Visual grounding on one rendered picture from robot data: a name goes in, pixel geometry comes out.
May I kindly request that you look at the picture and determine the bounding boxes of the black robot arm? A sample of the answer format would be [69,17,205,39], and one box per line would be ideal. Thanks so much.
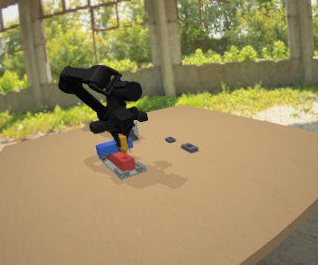
[58,65,142,135]

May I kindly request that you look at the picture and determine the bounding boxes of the yellow rectangular block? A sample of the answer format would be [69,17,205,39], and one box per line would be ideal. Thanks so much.
[119,134,128,154]

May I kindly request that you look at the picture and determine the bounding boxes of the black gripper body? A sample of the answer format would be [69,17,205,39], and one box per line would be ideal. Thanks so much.
[89,100,148,134]

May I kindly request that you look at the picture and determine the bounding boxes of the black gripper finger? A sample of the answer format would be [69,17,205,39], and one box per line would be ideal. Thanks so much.
[106,129,121,148]
[121,124,135,141]

